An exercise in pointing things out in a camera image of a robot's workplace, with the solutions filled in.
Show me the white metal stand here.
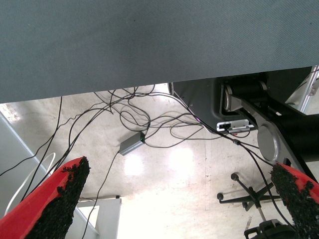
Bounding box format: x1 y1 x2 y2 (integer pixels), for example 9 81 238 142
77 196 122 239

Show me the dark grey table cloth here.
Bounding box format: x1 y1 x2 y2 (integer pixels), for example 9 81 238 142
0 0 319 104

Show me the light grey cabinet panel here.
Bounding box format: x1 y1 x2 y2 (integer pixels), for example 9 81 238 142
0 112 100 239

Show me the white floor cable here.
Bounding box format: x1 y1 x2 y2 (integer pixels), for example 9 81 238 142
4 152 57 217

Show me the grey power adapter box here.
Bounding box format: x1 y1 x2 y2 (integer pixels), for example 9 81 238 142
118 131 147 157

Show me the black star-shaped frame base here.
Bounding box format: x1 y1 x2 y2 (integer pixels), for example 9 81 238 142
216 172 282 212

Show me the thin black floor cable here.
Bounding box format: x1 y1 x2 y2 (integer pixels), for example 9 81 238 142
68 84 225 149
0 96 63 176
81 151 121 239

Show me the black silver robot chassis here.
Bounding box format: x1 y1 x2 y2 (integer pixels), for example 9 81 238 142
168 66 319 180

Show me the small white port module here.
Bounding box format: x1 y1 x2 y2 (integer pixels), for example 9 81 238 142
216 119 255 133

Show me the black plastic equipment housing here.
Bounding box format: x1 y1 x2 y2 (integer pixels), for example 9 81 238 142
243 219 299 239

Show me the aluminium frame profile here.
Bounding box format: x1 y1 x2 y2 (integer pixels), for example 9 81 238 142
285 65 319 115

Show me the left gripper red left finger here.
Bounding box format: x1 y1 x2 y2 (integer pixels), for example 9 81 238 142
0 156 91 239

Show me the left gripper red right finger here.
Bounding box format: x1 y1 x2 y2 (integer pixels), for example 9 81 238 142
270 162 319 239

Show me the black cable with ferrite bead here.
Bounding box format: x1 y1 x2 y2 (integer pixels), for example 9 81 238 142
171 91 297 239

